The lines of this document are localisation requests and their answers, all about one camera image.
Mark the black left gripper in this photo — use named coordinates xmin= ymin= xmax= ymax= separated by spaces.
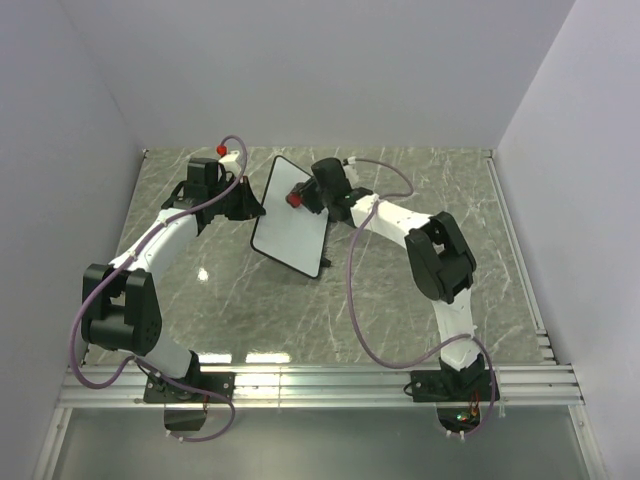
xmin=210 ymin=178 xmax=266 ymax=223

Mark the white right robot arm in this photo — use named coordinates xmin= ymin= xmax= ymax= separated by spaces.
xmin=286 ymin=157 xmax=489 ymax=400

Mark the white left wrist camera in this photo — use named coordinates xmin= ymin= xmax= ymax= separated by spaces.
xmin=216 ymin=144 xmax=246 ymax=176

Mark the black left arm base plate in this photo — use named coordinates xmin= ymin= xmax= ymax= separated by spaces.
xmin=143 ymin=372 xmax=236 ymax=404

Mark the aluminium mounting rail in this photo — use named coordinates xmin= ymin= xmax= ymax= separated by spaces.
xmin=56 ymin=364 xmax=584 ymax=409

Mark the small white whiteboard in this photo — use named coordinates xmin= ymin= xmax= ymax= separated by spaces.
xmin=250 ymin=155 xmax=328 ymax=279

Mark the red bone-shaped eraser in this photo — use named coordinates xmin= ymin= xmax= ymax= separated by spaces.
xmin=286 ymin=192 xmax=303 ymax=208

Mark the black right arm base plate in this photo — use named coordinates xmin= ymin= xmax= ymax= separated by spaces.
xmin=403 ymin=369 xmax=500 ymax=403

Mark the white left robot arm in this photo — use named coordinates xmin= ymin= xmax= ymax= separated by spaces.
xmin=74 ymin=146 xmax=266 ymax=402

